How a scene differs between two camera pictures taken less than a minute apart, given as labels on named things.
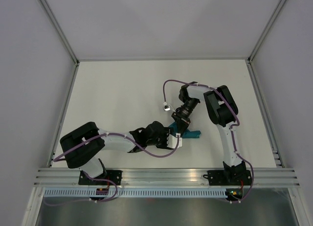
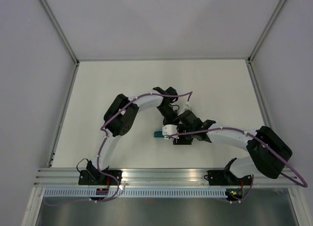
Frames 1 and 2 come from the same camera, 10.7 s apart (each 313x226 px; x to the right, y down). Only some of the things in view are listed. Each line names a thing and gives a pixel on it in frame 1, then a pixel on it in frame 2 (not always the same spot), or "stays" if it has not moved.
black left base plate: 114,175 stays
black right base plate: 229,177 stays
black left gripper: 164,145 to 174,120
